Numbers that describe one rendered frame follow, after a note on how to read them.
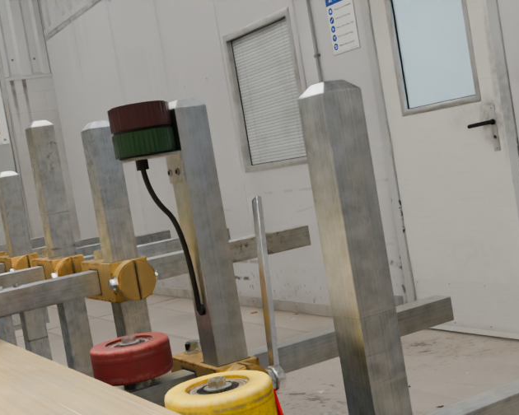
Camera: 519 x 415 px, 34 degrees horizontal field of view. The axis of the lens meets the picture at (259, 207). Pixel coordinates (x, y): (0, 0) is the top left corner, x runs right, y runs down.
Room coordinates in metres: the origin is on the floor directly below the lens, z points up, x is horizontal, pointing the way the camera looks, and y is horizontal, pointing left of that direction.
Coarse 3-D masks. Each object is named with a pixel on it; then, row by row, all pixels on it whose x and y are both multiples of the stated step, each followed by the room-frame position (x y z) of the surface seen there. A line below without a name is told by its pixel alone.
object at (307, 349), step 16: (416, 304) 1.03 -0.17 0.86; (432, 304) 1.03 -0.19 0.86; (448, 304) 1.04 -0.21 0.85; (400, 320) 1.00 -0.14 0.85; (416, 320) 1.01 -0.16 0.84; (432, 320) 1.02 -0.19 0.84; (448, 320) 1.04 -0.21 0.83; (304, 336) 0.95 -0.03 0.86; (320, 336) 0.94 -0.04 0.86; (400, 336) 1.00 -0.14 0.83; (256, 352) 0.91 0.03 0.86; (288, 352) 0.92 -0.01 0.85; (304, 352) 0.93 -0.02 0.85; (320, 352) 0.94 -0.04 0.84; (336, 352) 0.95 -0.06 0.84; (288, 368) 0.92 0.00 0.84; (160, 384) 0.84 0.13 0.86; (176, 384) 0.85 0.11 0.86; (160, 400) 0.84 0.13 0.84
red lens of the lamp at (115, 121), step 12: (120, 108) 0.80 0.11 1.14; (132, 108) 0.80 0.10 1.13; (144, 108) 0.80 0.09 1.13; (156, 108) 0.81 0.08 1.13; (168, 108) 0.83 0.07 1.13; (120, 120) 0.80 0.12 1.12; (132, 120) 0.80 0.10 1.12; (144, 120) 0.80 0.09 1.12; (156, 120) 0.81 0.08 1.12; (168, 120) 0.82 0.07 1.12
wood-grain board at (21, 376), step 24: (0, 360) 0.90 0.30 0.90; (24, 360) 0.87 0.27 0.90; (48, 360) 0.85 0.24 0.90; (0, 384) 0.78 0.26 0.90; (24, 384) 0.76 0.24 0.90; (48, 384) 0.74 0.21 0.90; (72, 384) 0.73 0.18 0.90; (96, 384) 0.71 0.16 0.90; (0, 408) 0.68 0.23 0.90; (24, 408) 0.67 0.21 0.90; (48, 408) 0.65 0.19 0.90; (72, 408) 0.64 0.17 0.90; (96, 408) 0.63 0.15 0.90; (120, 408) 0.62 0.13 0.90; (144, 408) 0.61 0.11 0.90
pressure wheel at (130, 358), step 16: (128, 336) 0.85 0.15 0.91; (144, 336) 0.87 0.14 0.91; (160, 336) 0.85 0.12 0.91; (96, 352) 0.82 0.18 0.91; (112, 352) 0.81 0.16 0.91; (128, 352) 0.81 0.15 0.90; (144, 352) 0.81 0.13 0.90; (160, 352) 0.82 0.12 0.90; (96, 368) 0.82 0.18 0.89; (112, 368) 0.81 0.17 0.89; (128, 368) 0.81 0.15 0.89; (144, 368) 0.81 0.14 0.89; (160, 368) 0.82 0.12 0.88; (112, 384) 0.81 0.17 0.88; (128, 384) 0.81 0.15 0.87; (144, 384) 0.84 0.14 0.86
